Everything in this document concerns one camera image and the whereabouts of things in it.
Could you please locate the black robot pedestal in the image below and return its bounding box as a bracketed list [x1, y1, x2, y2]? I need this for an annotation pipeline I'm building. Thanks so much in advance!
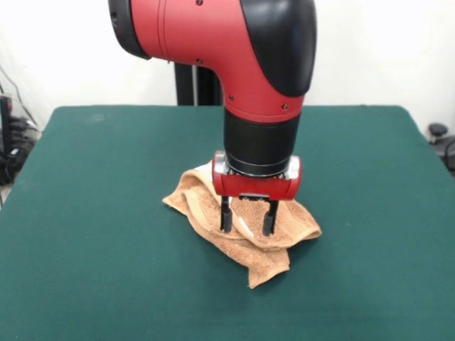
[173, 60, 226, 107]

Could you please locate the black office chair base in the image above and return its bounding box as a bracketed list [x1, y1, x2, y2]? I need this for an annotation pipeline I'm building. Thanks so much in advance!
[427, 122, 455, 168]

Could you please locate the dark green table cloth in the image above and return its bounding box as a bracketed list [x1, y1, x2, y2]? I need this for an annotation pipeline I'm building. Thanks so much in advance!
[0, 104, 455, 341]

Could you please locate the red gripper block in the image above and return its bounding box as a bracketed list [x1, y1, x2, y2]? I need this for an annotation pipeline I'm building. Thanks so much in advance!
[211, 150, 304, 237]

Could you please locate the grey wall cable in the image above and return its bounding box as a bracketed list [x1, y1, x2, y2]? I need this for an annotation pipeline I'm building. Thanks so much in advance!
[0, 65, 40, 129]

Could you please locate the black electronics box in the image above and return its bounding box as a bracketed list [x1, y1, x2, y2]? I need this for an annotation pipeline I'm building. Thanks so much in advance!
[0, 94, 26, 186]

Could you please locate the tan terry towel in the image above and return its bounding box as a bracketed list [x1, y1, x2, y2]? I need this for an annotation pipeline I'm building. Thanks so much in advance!
[161, 159, 323, 289]

